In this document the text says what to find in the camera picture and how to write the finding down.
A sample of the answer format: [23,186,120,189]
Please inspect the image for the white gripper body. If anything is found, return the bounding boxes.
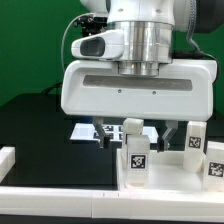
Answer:
[60,29,218,122]

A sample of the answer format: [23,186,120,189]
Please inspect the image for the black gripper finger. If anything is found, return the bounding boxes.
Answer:
[93,117,110,149]
[157,120,178,153]

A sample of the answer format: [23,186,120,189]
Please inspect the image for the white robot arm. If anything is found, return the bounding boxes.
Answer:
[61,0,224,150]

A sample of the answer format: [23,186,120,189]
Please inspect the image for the white marker sheet with tags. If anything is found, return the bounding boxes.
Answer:
[70,123,158,144]

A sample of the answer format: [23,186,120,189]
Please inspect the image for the white left fence bar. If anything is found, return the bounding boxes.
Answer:
[0,147,15,183]

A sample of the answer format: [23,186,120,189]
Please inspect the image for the white fence bar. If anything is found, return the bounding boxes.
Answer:
[0,187,224,223]
[0,147,15,183]

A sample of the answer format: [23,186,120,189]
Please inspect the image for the white front fence bar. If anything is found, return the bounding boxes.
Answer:
[0,187,224,223]

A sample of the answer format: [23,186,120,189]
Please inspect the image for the black cable on table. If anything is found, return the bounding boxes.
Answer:
[40,81,64,96]

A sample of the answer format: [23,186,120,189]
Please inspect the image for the grey camera on black stand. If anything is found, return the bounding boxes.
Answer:
[73,13,107,37]

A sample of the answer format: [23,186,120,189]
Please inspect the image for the grey camera cable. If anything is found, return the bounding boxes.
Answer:
[60,12,94,73]

